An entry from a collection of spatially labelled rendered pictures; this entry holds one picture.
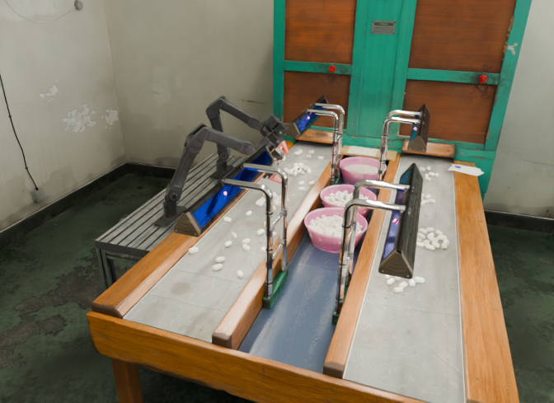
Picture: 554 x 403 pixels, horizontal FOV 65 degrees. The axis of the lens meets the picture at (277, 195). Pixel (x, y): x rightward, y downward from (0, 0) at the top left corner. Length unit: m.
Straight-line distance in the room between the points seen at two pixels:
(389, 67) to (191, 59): 1.84
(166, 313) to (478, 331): 0.93
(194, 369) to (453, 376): 0.72
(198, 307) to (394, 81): 1.79
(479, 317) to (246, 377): 0.72
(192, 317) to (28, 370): 1.27
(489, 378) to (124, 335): 1.03
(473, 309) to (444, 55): 1.57
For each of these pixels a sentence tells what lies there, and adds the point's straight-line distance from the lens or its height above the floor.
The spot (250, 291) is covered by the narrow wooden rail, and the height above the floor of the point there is 0.76.
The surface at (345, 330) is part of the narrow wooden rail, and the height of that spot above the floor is 0.76.
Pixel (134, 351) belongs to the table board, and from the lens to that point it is 1.50.
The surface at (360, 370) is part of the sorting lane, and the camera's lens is 1.27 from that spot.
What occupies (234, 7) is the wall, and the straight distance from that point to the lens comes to 3.72.
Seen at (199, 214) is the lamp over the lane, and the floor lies 1.09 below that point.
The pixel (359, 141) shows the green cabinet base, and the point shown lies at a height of 0.81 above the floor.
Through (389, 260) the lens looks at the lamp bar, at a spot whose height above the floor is 1.08.
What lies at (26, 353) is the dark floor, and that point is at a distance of 2.63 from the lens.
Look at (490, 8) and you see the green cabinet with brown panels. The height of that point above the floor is 1.59.
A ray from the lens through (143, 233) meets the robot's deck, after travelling 2.04.
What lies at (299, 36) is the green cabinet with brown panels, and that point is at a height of 1.41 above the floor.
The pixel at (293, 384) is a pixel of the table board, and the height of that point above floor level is 0.69.
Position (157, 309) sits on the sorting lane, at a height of 0.74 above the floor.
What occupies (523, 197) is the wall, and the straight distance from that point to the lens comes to 3.82.
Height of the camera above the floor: 1.65
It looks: 25 degrees down
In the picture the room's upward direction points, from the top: 1 degrees clockwise
